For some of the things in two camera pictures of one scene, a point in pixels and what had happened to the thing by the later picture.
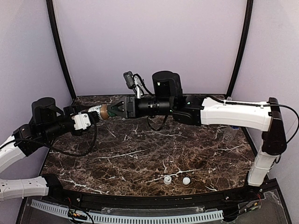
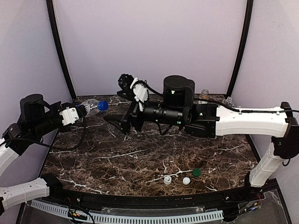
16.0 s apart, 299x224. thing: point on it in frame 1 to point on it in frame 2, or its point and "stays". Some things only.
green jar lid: x=111 y=114 to x=196 y=171
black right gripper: x=130 y=107 to x=130 y=118
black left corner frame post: x=50 y=6 stays
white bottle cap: x=186 y=180 stays
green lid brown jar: x=104 y=113 to x=205 y=94
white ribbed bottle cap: x=167 y=179 stays
